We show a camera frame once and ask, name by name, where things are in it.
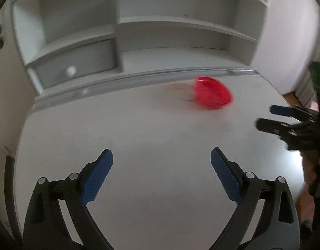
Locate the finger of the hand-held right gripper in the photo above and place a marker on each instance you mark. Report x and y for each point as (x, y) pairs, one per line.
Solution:
(285, 110)
(272, 127)

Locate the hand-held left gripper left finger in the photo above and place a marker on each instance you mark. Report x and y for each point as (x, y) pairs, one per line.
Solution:
(98, 177)

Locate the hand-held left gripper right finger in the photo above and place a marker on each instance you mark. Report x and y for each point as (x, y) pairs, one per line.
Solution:
(226, 177)

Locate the person's right forearm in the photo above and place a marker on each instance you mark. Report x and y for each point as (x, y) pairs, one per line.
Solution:
(319, 224)

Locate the person's right hand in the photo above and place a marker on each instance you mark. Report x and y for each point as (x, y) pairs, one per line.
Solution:
(310, 172)

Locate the red plastic bowl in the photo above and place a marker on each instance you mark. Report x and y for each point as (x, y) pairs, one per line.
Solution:
(213, 92)

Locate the grey drawer with white knob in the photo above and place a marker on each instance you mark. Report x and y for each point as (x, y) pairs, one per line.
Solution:
(79, 62)

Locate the white shelf unit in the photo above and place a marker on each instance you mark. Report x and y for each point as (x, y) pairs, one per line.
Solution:
(139, 28)

